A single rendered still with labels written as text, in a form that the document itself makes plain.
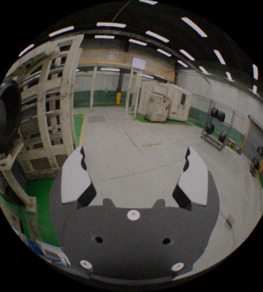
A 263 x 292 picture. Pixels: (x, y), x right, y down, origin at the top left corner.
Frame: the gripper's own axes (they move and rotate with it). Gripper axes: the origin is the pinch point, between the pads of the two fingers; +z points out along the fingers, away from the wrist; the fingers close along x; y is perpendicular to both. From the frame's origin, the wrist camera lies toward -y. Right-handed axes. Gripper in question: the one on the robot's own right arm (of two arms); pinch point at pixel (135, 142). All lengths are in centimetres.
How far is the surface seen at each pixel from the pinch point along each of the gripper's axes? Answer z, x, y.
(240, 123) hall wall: 438, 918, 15
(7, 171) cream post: -14, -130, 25
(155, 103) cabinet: 411, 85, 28
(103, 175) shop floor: 85, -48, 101
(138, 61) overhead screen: 393, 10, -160
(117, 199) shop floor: 47, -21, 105
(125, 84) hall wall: 1016, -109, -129
